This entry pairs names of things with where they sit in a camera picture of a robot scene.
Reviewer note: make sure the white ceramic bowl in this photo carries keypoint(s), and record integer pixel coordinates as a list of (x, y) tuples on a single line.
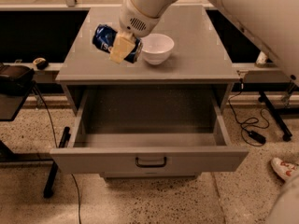
[(156, 48)]

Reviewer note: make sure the yellow black tape measure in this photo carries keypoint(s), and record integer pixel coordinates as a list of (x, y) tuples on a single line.
[(40, 63)]

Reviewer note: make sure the black device on stand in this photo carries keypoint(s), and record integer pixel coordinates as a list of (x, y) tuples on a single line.
[(15, 79)]

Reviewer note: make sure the clear plastic bottle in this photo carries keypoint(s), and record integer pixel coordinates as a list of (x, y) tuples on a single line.
[(261, 59)]

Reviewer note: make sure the open grey top drawer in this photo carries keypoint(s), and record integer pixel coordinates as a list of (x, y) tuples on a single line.
[(114, 126)]

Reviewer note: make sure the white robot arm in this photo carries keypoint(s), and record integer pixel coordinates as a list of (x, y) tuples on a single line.
[(272, 26)]

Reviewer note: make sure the blue pepsi can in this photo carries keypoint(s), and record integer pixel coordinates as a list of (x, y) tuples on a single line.
[(104, 37)]

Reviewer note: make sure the grey metal cabinet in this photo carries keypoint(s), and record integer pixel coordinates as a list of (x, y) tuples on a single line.
[(198, 55)]

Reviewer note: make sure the black stand with legs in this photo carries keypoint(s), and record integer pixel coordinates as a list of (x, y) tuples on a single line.
[(33, 139)]

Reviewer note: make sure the white red sneaker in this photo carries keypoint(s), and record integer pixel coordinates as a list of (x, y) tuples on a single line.
[(283, 169)]

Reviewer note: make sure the black drawer handle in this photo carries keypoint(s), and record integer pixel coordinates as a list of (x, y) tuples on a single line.
[(150, 163)]

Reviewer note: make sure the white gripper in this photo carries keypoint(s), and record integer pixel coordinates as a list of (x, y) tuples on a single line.
[(135, 21)]

